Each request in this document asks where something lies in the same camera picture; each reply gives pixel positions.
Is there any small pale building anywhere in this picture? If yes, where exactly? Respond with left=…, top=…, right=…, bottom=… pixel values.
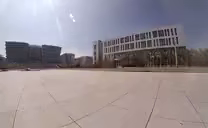
left=78, top=55, right=94, bottom=67

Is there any large white grid-window building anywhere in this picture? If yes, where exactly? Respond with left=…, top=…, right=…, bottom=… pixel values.
left=92, top=25, right=188, bottom=69

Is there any pale stone paved plaza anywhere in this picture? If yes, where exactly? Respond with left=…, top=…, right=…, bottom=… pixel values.
left=0, top=68, right=208, bottom=128

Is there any row of bare trees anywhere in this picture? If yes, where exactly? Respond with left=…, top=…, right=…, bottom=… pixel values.
left=186, top=45, right=208, bottom=68

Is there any low grey building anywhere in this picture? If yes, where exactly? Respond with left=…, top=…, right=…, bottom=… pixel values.
left=60, top=52, right=76, bottom=66

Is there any dark grey block building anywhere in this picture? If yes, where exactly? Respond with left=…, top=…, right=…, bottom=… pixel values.
left=4, top=40, right=63, bottom=65

